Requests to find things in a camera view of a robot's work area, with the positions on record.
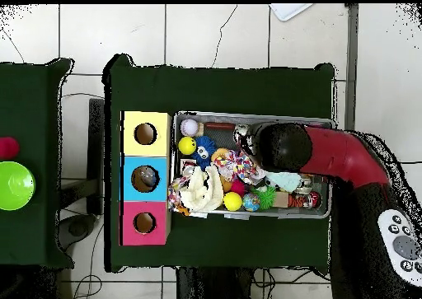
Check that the white flat board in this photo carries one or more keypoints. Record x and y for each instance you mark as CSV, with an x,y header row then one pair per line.
x,y
290,10

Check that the plain yellow ball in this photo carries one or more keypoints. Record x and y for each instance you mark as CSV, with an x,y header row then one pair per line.
x,y
232,201

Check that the dark green tablecloth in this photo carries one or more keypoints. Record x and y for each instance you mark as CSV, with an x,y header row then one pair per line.
x,y
29,114
197,88

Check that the white baseball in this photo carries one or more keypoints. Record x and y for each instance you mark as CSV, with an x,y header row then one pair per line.
x,y
189,127

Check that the wooden box with three holes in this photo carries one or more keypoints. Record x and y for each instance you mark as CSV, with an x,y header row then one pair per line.
x,y
158,141

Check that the bright green plastic bowl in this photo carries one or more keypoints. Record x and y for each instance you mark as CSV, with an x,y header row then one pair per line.
x,y
16,185

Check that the dark grey rounded object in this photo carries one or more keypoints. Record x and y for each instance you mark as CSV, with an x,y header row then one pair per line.
x,y
77,228

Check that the black upright panel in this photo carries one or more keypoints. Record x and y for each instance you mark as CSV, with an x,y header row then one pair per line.
x,y
95,154

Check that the mint green knitted cloth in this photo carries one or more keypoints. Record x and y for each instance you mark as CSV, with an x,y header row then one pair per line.
x,y
283,180

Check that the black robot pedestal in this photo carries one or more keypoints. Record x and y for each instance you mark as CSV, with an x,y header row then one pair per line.
x,y
214,284

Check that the cream knitted cloth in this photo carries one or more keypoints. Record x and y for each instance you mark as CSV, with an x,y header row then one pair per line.
x,y
201,193

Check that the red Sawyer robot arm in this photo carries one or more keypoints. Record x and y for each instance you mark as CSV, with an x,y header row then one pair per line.
x,y
339,154

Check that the red plastic cup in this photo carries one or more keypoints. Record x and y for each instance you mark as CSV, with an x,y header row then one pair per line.
x,y
8,147

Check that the yellow smiley ball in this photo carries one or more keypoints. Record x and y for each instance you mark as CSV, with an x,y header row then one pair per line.
x,y
187,145

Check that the shallow clear mesh bin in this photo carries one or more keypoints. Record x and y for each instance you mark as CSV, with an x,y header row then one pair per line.
x,y
219,137

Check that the blue spiky toy with eyes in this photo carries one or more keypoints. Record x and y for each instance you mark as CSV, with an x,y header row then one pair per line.
x,y
204,149

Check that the blue globe ball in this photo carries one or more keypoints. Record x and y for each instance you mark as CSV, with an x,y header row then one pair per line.
x,y
251,201

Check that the crushed clear plastic bottle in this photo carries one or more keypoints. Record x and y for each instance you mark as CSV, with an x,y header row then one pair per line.
x,y
147,177

